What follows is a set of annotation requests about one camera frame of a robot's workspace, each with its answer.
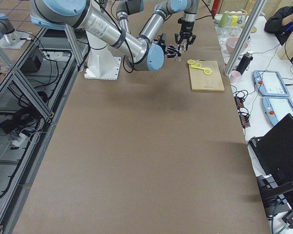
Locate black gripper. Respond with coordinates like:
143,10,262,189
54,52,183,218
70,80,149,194
174,18,196,47
158,40,176,58

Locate steel jigger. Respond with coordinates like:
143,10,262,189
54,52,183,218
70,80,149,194
175,51,181,62

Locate clear glass measuring cup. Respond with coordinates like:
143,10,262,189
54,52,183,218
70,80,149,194
179,43,188,54

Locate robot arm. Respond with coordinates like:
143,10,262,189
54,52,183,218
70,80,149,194
116,0,200,51
30,0,199,71

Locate green cup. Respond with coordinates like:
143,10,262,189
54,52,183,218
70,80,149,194
218,11,230,28

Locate yellow cup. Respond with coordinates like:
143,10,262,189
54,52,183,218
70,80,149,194
230,15,238,27

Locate pink cup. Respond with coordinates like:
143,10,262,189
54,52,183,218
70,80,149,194
229,70,241,83

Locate yellow plastic knife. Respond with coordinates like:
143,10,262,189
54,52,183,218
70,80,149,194
190,65,205,71

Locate lemon slice on knife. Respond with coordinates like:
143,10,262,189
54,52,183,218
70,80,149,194
204,69,212,75

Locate wooden cutting board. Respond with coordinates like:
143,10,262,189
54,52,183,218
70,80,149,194
188,60,225,92

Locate pink bowl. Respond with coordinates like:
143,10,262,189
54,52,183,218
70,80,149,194
226,37,248,54

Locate black water bottle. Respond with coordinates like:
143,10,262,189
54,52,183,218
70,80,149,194
236,50,253,75

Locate teach pendant far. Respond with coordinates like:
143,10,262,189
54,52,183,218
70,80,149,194
252,70,290,97

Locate teach pendant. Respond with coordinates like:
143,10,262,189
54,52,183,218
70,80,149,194
261,96,293,126
252,70,290,97

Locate person in black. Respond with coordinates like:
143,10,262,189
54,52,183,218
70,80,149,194
264,6,293,45

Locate teach pendant near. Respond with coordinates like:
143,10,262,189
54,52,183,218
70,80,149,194
261,96,293,126

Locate black monitor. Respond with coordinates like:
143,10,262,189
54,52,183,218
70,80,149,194
248,114,293,199

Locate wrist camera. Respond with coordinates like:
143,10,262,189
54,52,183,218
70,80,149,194
157,33,167,45

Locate aluminium frame post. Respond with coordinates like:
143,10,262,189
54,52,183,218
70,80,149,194
224,0,267,77

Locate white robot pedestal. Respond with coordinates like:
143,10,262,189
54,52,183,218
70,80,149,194
84,32,122,80

